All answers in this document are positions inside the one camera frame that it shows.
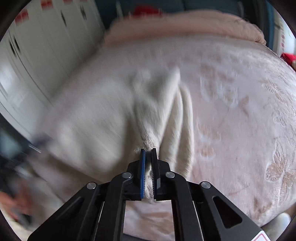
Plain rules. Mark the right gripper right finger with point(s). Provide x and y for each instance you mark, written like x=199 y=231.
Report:
x=159 y=178

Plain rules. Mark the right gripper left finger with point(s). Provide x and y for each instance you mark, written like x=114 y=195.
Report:
x=135 y=189

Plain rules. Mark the white fuzzy knit sweater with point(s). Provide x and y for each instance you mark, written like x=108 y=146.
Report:
x=99 y=128

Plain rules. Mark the pink floral bed blanket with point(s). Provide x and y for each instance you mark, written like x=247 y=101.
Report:
x=243 y=102

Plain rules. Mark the red cloth item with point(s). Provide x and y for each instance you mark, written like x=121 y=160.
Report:
x=143 y=10

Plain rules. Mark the speckled fleece trouser leg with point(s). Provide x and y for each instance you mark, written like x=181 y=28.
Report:
x=277 y=226

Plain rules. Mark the person's left hand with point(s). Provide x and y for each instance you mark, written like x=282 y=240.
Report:
x=22 y=203

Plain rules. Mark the white wardrobe with handles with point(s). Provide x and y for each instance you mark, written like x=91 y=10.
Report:
x=43 y=45

